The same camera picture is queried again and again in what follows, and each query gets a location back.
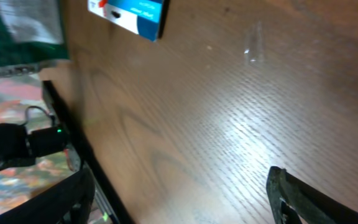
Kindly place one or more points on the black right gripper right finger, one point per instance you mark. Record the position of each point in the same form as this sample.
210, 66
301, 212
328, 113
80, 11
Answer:
294, 201

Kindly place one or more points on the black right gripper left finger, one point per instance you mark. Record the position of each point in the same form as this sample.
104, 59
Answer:
69, 201

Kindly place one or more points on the green packaged item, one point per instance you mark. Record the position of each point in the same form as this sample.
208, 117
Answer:
31, 31

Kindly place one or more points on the red packaged item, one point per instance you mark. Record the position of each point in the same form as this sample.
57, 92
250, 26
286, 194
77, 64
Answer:
145, 18

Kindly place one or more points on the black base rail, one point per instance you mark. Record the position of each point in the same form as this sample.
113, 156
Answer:
82, 157

